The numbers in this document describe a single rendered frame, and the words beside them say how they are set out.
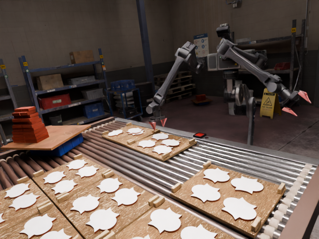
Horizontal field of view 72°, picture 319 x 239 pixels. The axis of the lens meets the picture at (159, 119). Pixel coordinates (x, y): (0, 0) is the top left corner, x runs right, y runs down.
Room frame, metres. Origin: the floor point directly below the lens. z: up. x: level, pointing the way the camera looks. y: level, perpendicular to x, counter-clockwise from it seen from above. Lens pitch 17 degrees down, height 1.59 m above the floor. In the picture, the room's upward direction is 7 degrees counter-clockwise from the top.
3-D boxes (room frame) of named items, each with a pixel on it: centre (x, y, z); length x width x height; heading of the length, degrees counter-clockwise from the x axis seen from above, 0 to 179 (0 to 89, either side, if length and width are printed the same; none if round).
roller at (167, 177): (1.37, 0.24, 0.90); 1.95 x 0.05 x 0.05; 43
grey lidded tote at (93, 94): (6.01, 1.73, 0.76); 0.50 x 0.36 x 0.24; 132
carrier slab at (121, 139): (1.86, 0.28, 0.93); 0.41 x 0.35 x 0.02; 41
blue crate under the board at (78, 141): (1.75, 0.89, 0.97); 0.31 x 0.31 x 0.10; 71
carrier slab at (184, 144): (1.54, 0.01, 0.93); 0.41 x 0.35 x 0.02; 40
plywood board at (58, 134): (1.78, 0.95, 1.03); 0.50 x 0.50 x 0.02; 71
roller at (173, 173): (1.40, 0.20, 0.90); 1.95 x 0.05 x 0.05; 43
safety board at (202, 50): (7.38, -1.64, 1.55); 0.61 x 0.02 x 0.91; 36
